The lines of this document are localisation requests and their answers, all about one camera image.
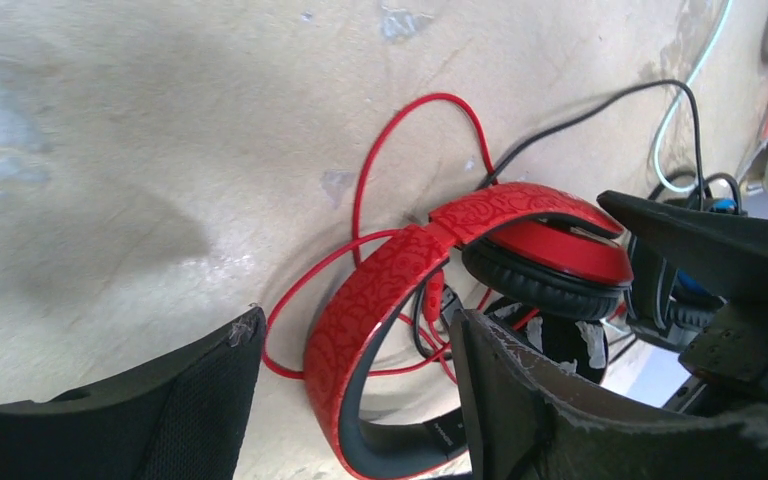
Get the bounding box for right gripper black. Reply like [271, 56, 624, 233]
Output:
[450, 310, 768, 479]

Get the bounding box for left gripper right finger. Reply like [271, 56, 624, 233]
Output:
[597, 190, 768, 307]

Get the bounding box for black headphone cable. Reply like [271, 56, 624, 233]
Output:
[476, 79, 707, 193]

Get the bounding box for red headphones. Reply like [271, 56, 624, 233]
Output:
[303, 182, 633, 479]

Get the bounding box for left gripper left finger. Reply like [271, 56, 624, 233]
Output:
[0, 307, 266, 479]

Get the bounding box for black blue headphones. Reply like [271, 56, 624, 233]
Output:
[624, 173, 747, 352]

